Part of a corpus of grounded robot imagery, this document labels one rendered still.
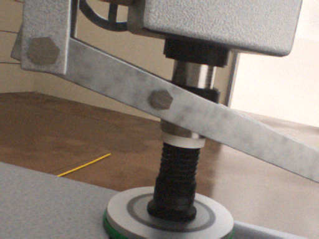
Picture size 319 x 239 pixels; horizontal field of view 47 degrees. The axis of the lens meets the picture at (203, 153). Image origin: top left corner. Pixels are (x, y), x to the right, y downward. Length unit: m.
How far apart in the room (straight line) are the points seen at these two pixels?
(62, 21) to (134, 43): 5.69
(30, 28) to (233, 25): 0.23
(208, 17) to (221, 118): 0.15
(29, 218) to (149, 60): 5.47
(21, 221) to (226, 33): 0.41
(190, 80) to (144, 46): 5.53
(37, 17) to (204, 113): 0.24
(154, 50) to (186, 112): 5.48
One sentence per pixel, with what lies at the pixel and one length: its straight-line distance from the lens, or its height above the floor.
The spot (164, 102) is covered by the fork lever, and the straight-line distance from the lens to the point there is 0.48.
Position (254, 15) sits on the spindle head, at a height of 1.19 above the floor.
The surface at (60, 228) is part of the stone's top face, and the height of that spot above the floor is 0.85.
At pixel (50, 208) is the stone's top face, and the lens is 0.66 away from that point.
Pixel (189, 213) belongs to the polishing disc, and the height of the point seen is 0.88.
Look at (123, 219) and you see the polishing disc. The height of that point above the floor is 0.88.
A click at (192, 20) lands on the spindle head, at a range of 0.45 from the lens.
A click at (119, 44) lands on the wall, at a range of 6.29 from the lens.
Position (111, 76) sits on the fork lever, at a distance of 0.48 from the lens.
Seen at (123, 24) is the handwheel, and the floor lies 1.16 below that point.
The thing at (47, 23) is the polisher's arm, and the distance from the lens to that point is 0.46.
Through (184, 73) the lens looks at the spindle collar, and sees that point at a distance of 0.53.
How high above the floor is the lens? 1.13
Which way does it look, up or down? 15 degrees down
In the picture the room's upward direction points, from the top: 10 degrees clockwise
